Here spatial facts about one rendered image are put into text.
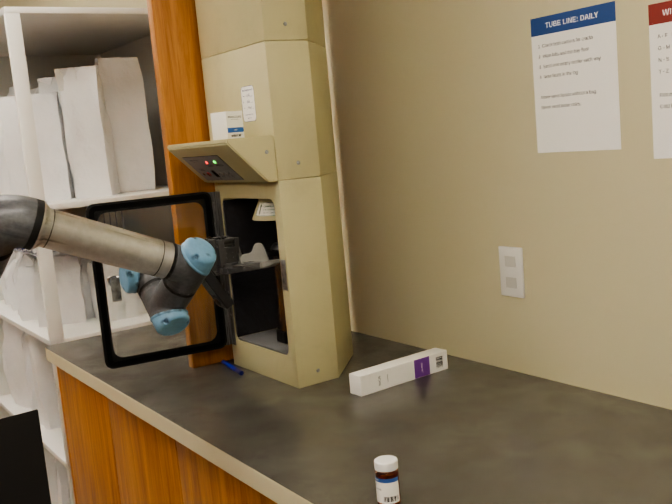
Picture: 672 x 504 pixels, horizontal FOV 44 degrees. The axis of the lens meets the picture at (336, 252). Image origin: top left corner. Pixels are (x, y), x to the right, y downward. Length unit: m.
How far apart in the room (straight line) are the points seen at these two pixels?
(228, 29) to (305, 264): 0.57
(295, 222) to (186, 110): 0.47
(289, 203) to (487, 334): 0.57
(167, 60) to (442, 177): 0.73
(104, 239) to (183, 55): 0.68
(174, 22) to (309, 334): 0.84
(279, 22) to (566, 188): 0.70
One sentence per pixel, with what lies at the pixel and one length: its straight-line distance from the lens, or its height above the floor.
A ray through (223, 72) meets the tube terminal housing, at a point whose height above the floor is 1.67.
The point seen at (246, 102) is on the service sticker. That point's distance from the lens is 1.94.
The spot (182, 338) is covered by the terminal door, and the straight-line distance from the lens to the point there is 2.13.
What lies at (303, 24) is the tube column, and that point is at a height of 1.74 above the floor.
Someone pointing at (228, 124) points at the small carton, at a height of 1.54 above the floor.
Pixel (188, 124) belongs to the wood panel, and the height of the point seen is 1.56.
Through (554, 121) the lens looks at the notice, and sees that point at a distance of 1.80.
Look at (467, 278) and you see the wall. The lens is 2.04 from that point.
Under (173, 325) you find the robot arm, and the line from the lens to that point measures 1.79.
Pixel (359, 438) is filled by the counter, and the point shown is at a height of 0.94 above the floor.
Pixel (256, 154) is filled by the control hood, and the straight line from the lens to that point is 1.82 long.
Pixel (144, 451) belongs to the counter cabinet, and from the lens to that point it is 2.12.
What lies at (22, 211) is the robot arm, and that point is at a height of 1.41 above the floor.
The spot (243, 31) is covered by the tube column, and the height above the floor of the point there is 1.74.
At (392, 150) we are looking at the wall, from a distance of 2.20.
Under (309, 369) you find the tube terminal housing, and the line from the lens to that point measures 1.93.
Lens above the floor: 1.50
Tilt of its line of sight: 8 degrees down
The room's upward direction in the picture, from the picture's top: 5 degrees counter-clockwise
